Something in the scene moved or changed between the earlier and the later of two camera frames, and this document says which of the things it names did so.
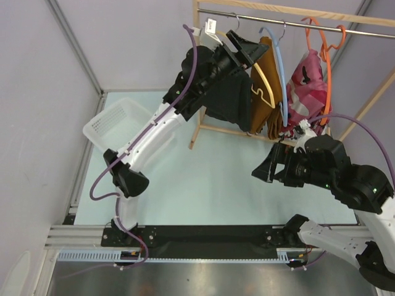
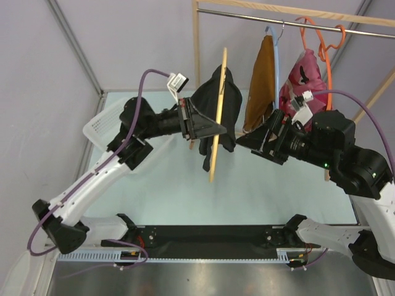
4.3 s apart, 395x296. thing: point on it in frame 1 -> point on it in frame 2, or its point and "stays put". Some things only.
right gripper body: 295,171 -> 282,130
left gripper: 250,50 -> 198,126
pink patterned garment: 306,95 stays put
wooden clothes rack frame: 259,9 stays put
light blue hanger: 283,82 -> 277,61
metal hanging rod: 362,31 stays put
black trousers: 232,100 -> 207,99
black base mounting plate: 203,242 stays put
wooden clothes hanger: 221,33 -> 218,115
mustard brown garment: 266,95 stays put
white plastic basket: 116,122 stays put
